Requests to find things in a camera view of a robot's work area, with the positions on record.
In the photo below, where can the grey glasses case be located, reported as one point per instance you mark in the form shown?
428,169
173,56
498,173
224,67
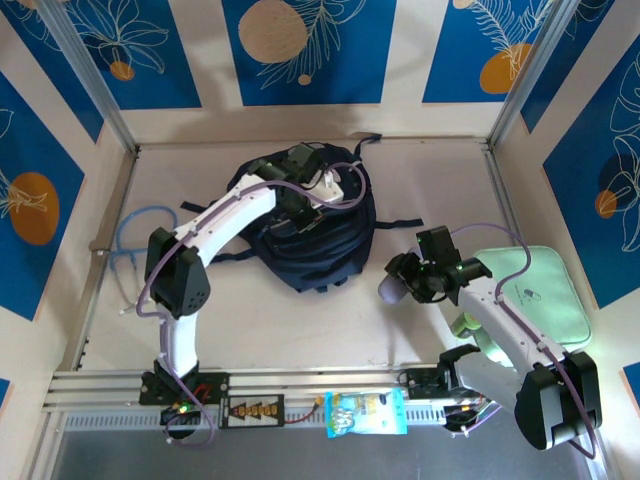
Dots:
390,292

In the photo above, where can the navy blue backpack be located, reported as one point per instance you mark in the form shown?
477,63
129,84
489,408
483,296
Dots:
320,250

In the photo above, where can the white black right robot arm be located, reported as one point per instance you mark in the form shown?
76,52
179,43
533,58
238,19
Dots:
500,325

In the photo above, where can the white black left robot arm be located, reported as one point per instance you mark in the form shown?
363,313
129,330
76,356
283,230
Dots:
242,220

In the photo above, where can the green bottle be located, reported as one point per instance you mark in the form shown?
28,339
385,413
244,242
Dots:
465,325

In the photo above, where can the mint green zip pouch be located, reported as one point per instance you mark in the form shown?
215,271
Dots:
550,300

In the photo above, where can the blue snack package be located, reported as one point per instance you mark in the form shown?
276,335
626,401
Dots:
365,412

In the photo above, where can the black power distribution board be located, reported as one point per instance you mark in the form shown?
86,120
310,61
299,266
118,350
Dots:
252,411

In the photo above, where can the grey metal sheet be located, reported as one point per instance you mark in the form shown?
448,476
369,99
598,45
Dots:
300,457

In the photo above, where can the right aluminium side rail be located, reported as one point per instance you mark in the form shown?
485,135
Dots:
504,200

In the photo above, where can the aluminium side rail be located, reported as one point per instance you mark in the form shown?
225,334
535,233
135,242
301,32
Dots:
504,200
124,190

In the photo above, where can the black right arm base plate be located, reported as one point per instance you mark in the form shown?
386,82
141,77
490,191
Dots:
420,382

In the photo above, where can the aluminium table edge rail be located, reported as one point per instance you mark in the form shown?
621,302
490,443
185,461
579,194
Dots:
310,382

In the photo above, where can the left aluminium side rail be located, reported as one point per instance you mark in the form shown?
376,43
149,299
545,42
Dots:
124,190

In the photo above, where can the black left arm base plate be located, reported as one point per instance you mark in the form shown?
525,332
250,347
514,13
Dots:
217,385

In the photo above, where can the right aluminium frame post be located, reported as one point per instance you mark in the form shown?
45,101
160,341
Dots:
529,75

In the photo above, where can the aluminium frame post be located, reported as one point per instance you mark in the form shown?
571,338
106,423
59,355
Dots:
529,75
89,75

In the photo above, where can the small metal bracket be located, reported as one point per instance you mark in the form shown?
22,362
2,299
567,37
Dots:
98,247

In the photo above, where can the left aluminium frame post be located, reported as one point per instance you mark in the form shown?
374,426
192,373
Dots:
89,75

